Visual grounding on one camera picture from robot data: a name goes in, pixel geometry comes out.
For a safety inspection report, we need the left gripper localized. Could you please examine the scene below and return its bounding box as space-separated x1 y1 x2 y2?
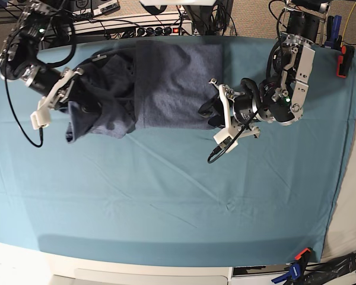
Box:
198 78 260 140

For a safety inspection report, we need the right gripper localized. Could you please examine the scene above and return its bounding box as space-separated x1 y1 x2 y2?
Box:
25 66 102 115

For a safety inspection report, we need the blue-grey T-shirt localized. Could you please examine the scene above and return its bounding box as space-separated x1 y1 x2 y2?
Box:
65 40 223 143

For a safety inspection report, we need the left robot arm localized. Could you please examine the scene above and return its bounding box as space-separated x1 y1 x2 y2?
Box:
198 1 330 137

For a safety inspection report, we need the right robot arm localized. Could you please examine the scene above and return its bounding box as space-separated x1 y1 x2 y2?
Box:
0 1 101 115

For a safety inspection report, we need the white power strip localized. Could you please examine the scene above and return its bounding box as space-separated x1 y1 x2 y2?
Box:
105 23 193 39

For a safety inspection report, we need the blue clamp top right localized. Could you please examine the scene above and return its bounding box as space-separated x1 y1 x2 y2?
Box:
323 15 342 50

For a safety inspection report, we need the orange black clamp top right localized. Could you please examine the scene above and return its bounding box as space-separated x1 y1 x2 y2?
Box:
336 45 355 78

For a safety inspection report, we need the blue orange clamp bottom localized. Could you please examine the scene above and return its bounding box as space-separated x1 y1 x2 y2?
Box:
271 248 313 284

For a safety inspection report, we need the black plastic bag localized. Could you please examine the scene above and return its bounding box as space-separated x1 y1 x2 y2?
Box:
303 253 356 285

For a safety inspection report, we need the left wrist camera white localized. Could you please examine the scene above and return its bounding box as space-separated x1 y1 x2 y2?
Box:
213 127 239 149

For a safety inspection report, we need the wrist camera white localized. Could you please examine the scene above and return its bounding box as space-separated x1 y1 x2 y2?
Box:
30 107 51 130
213 127 239 149

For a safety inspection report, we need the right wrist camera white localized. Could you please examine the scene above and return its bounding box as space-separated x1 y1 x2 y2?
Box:
30 107 51 130

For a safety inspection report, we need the yellow cable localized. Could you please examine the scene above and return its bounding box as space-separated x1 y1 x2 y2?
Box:
342 4 356 45

